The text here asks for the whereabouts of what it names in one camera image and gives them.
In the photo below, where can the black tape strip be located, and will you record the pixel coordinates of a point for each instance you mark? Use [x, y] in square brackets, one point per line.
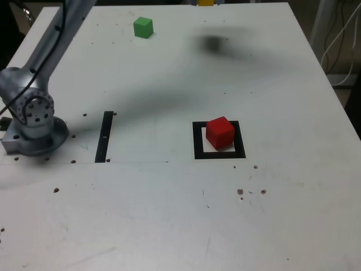
[103, 127]

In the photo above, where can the white post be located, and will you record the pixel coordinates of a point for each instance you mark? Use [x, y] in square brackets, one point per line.
[320, 19]

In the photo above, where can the chrome metal tube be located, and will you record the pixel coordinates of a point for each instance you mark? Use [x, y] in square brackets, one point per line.
[28, 14]

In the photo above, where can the yellow cube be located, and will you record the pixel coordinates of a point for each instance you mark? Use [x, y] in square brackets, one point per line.
[206, 2]

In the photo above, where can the green cube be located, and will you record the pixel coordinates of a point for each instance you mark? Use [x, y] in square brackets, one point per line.
[143, 27]

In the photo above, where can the red cube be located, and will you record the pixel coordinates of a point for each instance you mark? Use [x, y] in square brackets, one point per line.
[220, 134]

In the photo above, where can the black tape square outline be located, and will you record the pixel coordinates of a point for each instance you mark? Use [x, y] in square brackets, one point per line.
[197, 141]

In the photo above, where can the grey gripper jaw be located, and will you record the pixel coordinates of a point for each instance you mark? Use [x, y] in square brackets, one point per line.
[218, 1]
[194, 2]

